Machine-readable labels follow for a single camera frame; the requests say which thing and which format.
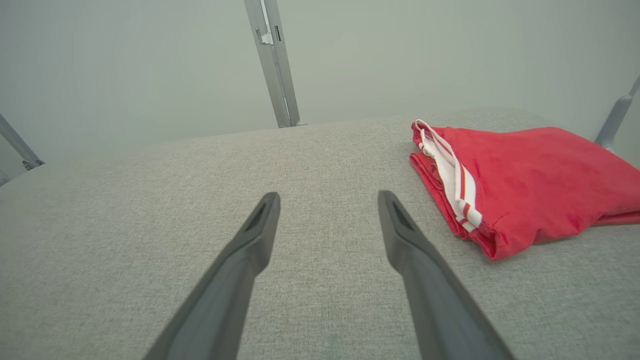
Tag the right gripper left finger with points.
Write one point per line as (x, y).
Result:
(225, 295)

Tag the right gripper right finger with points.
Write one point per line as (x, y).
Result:
(435, 300)

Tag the red Bulls 23 shorts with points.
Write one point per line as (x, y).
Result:
(540, 180)

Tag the grey tubular partition support foot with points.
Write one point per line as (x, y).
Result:
(614, 117)

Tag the grey metal partition post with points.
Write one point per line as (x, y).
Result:
(275, 65)
(17, 142)

